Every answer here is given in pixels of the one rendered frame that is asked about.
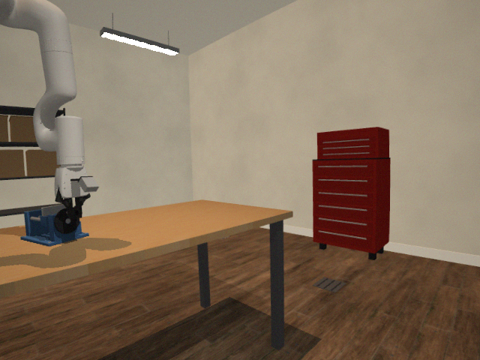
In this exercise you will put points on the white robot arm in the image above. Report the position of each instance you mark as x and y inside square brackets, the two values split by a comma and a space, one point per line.
[62, 134]

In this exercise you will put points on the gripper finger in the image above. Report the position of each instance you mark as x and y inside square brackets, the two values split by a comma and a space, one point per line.
[67, 203]
[79, 203]

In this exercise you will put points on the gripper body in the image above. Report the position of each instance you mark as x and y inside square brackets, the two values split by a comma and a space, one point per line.
[68, 188]

